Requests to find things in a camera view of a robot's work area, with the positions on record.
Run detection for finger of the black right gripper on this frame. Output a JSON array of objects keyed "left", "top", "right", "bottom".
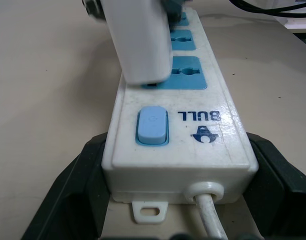
[
  {"left": 163, "top": 0, "right": 188, "bottom": 25},
  {"left": 81, "top": 0, "right": 109, "bottom": 25}
]

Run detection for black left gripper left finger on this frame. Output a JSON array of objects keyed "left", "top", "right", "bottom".
[{"left": 20, "top": 132, "right": 114, "bottom": 240}]

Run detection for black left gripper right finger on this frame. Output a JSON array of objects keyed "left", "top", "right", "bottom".
[{"left": 242, "top": 132, "right": 306, "bottom": 240}]

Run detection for white charger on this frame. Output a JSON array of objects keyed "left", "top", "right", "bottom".
[{"left": 99, "top": 0, "right": 174, "bottom": 87}]

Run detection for white power strip blue sockets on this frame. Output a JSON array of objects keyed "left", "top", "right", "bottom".
[{"left": 101, "top": 6, "right": 260, "bottom": 225}]

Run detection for white power strip cable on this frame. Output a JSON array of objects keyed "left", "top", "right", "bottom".
[{"left": 195, "top": 192, "right": 229, "bottom": 240}]

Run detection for black cable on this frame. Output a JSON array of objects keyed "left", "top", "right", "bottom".
[
  {"left": 280, "top": 12, "right": 306, "bottom": 20},
  {"left": 229, "top": 0, "right": 306, "bottom": 15}
]

